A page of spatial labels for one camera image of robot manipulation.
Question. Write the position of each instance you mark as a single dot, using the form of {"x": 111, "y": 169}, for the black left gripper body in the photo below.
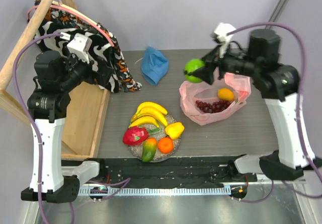
{"x": 79, "y": 70}

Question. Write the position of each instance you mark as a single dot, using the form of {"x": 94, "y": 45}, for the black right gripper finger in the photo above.
{"x": 212, "y": 55}
{"x": 205, "y": 74}

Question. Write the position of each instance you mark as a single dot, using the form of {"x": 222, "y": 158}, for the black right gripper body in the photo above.
{"x": 214, "y": 63}

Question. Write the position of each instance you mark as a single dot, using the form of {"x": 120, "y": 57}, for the pink plastic bag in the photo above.
{"x": 191, "y": 92}

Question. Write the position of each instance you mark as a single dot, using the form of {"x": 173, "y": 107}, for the yellow fake banana bunch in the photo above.
{"x": 151, "y": 109}

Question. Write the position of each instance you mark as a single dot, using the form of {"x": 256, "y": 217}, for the single yellow fake banana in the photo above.
{"x": 144, "y": 120}

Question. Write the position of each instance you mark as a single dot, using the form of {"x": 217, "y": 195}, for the yellow fake bell pepper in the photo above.
{"x": 174, "y": 130}

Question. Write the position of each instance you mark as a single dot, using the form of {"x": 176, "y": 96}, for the red fake dragon fruit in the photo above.
{"x": 137, "y": 135}

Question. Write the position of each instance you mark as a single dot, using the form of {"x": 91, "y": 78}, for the orange fake fruit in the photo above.
{"x": 165, "y": 145}

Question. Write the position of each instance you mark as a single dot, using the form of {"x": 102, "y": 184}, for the green orange fake mango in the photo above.
{"x": 149, "y": 149}

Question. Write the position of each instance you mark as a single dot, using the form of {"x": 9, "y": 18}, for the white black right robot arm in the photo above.
{"x": 279, "y": 87}

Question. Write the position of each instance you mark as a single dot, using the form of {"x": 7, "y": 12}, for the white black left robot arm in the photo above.
{"x": 48, "y": 110}

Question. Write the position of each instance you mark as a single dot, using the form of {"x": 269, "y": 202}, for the yellow fake lemon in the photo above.
{"x": 225, "y": 94}

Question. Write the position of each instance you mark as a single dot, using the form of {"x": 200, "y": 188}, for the fake red grapes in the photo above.
{"x": 214, "y": 107}

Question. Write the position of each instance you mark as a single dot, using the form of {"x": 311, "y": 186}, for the blue bucket hat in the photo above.
{"x": 154, "y": 66}

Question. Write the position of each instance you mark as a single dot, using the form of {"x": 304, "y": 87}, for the black white orange patterned cloth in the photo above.
{"x": 100, "y": 52}

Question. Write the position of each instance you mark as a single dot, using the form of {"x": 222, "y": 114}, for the pink hanger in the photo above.
{"x": 79, "y": 16}

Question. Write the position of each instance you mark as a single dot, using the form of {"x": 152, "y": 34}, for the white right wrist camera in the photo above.
{"x": 222, "y": 37}

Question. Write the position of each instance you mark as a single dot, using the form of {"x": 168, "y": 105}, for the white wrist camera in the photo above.
{"x": 222, "y": 37}
{"x": 78, "y": 45}

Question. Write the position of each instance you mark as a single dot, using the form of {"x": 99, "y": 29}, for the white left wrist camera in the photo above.
{"x": 78, "y": 45}

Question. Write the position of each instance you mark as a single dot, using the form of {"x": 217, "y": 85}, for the aluminium corner post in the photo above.
{"x": 278, "y": 10}

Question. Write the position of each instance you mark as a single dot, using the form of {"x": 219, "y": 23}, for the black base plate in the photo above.
{"x": 174, "y": 172}

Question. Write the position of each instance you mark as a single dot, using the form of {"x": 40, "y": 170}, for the aluminium rail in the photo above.
{"x": 95, "y": 191}

